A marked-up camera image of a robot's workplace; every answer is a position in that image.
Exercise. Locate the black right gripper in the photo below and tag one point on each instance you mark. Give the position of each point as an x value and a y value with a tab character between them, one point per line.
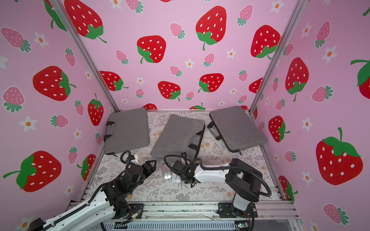
178	169

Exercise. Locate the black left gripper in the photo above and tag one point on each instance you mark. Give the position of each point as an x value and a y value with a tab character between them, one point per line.
151	169

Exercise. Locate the grey laptop bag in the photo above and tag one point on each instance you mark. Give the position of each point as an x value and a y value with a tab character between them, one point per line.
235	128
180	135
127	130

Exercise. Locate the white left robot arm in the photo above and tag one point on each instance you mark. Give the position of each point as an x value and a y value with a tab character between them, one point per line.
107	202

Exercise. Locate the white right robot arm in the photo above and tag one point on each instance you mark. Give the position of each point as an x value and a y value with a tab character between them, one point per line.
243	179

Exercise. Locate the white computer mouse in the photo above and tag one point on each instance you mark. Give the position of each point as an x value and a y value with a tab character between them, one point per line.
176	179

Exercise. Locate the silver computer mouse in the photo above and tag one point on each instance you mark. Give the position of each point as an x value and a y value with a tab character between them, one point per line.
166	172

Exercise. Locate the floral patterned table mat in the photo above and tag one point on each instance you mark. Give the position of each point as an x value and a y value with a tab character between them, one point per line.
156	188

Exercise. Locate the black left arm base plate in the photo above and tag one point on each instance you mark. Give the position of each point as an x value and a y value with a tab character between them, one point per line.
130	210

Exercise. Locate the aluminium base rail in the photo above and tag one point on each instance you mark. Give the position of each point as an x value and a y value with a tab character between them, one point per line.
202	216

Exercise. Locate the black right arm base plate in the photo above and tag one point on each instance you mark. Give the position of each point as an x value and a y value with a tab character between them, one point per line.
226	210

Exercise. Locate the aluminium frame post left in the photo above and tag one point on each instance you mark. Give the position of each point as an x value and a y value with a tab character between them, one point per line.
75	36

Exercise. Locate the aluminium frame post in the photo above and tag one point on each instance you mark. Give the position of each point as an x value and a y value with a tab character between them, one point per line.
75	36
290	27

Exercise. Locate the aluminium frame post right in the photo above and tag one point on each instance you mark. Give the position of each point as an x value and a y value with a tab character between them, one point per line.
290	27

